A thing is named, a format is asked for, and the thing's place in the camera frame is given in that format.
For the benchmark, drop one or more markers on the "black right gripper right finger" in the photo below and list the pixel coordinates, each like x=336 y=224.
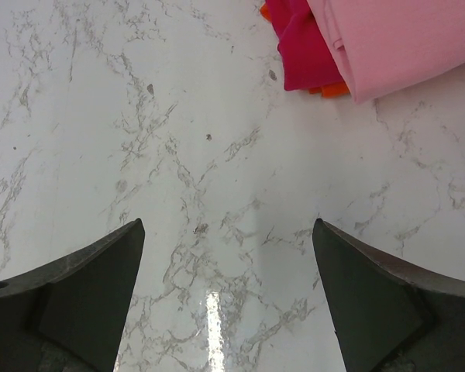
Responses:
x=389 y=314

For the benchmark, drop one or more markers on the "light pink folded t-shirt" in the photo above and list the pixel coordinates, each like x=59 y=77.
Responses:
x=380 y=47

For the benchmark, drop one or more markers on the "magenta red folded t-shirt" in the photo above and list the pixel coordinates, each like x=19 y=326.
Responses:
x=306 y=50

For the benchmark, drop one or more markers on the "orange folded t-shirt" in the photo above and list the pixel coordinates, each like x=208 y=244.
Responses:
x=329 y=91

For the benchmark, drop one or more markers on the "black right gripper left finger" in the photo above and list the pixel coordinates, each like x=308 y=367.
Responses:
x=69 y=314

